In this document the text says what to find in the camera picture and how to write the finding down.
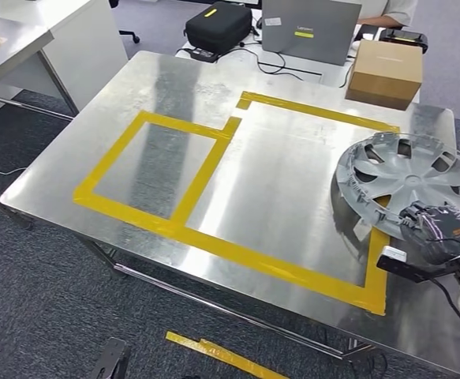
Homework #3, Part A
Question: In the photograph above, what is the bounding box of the black desk cable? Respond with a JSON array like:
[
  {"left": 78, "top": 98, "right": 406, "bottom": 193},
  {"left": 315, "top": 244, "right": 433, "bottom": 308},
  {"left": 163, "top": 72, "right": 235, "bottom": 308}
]
[{"left": 213, "top": 41, "right": 325, "bottom": 82}]

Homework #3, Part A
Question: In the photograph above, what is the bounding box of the yellow floor tape marking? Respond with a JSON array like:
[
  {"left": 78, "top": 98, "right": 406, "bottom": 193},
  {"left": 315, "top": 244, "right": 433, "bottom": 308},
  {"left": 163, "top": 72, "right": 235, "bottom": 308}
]
[{"left": 165, "top": 330, "right": 290, "bottom": 379}]

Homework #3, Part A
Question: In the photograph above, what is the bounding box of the person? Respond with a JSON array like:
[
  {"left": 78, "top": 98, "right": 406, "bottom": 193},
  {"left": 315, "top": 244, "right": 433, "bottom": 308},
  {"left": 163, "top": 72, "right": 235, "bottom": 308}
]
[{"left": 357, "top": 0, "right": 419, "bottom": 28}]

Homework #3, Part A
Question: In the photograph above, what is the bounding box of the steel workbench table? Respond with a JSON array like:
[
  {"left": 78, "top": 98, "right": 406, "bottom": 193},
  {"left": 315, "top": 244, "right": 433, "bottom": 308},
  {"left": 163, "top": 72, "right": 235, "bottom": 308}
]
[{"left": 0, "top": 49, "right": 460, "bottom": 377}]

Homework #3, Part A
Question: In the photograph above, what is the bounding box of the brown cardboard box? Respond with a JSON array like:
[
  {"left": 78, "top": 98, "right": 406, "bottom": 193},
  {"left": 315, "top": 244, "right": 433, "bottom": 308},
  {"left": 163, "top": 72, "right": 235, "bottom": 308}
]
[{"left": 345, "top": 39, "right": 424, "bottom": 112}]

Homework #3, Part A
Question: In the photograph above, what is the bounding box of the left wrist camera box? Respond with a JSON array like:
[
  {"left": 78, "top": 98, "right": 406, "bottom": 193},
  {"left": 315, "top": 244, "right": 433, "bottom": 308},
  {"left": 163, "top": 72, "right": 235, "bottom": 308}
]
[{"left": 89, "top": 337, "right": 132, "bottom": 379}]

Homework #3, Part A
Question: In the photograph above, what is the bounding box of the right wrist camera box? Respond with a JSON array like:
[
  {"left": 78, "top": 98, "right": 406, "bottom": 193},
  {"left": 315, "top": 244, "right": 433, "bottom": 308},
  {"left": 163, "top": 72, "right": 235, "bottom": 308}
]
[{"left": 376, "top": 246, "right": 460, "bottom": 285}]

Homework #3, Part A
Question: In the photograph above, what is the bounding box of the silver plastic wheel hubcap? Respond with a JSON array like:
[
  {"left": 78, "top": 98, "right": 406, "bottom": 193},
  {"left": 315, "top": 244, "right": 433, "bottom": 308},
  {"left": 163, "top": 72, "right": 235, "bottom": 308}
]
[{"left": 335, "top": 130, "right": 460, "bottom": 244}]

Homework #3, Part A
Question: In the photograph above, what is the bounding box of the grey laptop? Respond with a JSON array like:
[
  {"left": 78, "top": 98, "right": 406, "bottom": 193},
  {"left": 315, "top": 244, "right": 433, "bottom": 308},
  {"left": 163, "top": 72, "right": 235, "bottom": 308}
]
[{"left": 261, "top": 0, "right": 363, "bottom": 67}]

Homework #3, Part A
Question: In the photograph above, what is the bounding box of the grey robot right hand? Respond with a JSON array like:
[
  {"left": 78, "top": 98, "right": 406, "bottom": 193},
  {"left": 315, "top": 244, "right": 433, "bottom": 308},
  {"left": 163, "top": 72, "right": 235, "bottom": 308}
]
[{"left": 399, "top": 201, "right": 460, "bottom": 266}]

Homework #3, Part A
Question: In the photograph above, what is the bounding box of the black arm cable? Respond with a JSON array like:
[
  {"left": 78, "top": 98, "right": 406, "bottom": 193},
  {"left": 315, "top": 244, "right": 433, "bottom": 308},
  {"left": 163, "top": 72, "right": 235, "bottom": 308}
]
[{"left": 428, "top": 277, "right": 460, "bottom": 347}]

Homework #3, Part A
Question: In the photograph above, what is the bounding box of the black device with yellow strip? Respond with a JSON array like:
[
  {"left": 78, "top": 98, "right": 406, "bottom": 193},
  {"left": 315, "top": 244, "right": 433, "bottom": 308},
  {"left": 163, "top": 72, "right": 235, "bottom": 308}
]
[{"left": 379, "top": 27, "right": 429, "bottom": 54}]

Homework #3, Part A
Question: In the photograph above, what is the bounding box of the black zipper case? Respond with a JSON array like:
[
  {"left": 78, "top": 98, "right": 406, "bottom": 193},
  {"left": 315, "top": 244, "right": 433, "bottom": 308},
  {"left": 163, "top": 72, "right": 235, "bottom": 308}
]
[{"left": 183, "top": 1, "right": 253, "bottom": 56}]

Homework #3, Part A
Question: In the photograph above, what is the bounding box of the black power brick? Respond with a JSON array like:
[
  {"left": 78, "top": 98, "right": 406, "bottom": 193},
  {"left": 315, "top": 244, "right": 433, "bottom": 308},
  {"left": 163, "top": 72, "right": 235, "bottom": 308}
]
[{"left": 190, "top": 47, "right": 219, "bottom": 64}]

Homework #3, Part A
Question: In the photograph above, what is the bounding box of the steel side table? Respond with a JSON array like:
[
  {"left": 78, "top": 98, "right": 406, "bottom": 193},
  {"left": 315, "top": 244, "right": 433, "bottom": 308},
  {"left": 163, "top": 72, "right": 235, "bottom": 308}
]
[{"left": 0, "top": 13, "right": 77, "bottom": 124}]

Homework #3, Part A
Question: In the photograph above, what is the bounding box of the black office chair base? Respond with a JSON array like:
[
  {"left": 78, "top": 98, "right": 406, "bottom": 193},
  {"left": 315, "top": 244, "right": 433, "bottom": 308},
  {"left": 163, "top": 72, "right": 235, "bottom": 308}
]
[{"left": 108, "top": 0, "right": 141, "bottom": 44}]

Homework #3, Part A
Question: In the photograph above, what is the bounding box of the white desk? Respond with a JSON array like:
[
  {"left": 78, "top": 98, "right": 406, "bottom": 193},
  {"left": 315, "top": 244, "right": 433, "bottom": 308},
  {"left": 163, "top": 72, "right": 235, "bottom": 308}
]
[{"left": 174, "top": 21, "right": 422, "bottom": 106}]

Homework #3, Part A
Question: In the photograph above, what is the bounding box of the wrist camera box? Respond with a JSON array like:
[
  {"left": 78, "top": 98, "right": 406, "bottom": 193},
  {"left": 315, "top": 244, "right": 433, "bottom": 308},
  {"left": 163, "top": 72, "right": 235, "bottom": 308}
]
[
  {"left": 89, "top": 337, "right": 132, "bottom": 379},
  {"left": 376, "top": 246, "right": 460, "bottom": 285}
]

